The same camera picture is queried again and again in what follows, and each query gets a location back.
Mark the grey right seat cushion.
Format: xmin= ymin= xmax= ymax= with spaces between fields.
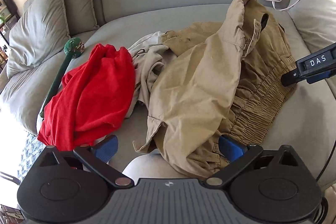
xmin=288 ymin=0 xmax=335 ymax=53

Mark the khaki jacket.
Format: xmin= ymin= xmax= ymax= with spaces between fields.
xmin=134 ymin=0 xmax=295 ymax=179

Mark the blue white patterned rug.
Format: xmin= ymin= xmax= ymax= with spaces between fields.
xmin=17 ymin=133 xmax=46 ymax=181

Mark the green massage hammer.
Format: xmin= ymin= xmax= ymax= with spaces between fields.
xmin=39 ymin=38 xmax=85 ymax=119

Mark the front grey back pillow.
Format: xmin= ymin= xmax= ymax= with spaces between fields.
xmin=6 ymin=0 xmax=70 ymax=79

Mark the red shirt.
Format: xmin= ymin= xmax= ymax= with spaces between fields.
xmin=37 ymin=44 xmax=135 ymax=151

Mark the cream white garment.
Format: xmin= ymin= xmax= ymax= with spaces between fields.
xmin=125 ymin=31 xmax=177 ymax=118

